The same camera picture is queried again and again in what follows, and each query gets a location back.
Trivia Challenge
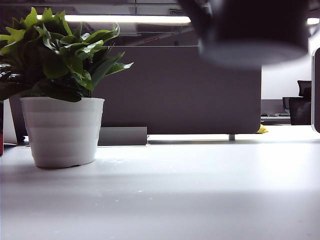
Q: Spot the dark grey watering can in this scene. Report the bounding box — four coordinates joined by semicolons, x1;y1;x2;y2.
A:
177;0;310;68

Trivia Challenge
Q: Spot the white ribbed plant pot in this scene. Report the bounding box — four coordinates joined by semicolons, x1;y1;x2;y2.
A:
19;96;105;169

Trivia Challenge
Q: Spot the green leafy potted plant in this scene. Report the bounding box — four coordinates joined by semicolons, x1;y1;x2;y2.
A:
0;6;135;103

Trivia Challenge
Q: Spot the dark grey desk partition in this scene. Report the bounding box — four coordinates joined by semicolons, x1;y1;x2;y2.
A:
92;45;263;136

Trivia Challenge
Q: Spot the long ceiling light strip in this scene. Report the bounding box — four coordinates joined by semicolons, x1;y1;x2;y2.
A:
36;14;320;26

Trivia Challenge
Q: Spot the grey background desk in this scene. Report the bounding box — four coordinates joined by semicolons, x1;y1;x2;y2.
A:
261;99;292;125

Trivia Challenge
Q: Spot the black office chair headrest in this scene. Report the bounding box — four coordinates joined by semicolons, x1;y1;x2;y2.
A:
297;80;313;98

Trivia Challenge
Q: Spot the white flat board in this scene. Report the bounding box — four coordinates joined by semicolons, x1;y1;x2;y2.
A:
3;99;18;145

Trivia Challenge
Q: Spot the red object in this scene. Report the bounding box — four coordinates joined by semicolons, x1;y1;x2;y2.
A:
0;101;5;157

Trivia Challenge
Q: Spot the white-edged dark side panel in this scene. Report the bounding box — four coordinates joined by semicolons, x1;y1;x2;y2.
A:
311;47;320;133

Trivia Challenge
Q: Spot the grey rectangular partition bracket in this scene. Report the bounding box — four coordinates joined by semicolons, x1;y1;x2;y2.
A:
97;126;148;146

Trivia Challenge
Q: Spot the dark grey upright post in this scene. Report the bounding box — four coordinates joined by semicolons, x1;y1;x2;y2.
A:
9;96;29;145

